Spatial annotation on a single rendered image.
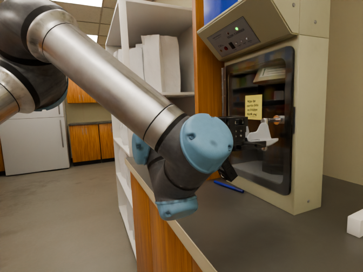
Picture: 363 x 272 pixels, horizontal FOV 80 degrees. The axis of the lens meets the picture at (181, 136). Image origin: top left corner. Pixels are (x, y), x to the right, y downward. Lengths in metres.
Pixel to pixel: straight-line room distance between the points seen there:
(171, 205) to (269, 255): 0.24
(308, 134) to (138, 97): 0.49
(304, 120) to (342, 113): 0.43
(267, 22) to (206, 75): 0.34
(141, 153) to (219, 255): 0.26
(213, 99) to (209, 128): 0.61
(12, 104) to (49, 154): 4.91
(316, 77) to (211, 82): 0.38
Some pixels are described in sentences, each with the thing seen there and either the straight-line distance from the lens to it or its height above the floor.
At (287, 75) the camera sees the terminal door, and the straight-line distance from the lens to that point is 0.64.
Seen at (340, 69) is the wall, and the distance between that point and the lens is 1.09.
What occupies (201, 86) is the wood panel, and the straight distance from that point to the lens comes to 0.88.
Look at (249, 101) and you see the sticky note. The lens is 0.74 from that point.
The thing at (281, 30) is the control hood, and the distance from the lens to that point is 0.64.
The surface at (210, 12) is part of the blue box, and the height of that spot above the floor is 1.54.
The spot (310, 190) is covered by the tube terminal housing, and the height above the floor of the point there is 1.00.
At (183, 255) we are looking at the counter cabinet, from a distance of 0.73.
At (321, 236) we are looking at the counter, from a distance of 0.64.
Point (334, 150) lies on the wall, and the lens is 1.10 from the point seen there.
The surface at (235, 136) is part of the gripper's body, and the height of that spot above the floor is 1.17.
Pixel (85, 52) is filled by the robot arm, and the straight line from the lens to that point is 0.38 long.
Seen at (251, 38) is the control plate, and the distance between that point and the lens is 0.71.
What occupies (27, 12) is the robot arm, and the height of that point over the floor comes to 1.40.
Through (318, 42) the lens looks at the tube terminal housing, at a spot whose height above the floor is 1.40.
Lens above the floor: 1.24
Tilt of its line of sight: 7 degrees down
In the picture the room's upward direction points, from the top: 2 degrees counter-clockwise
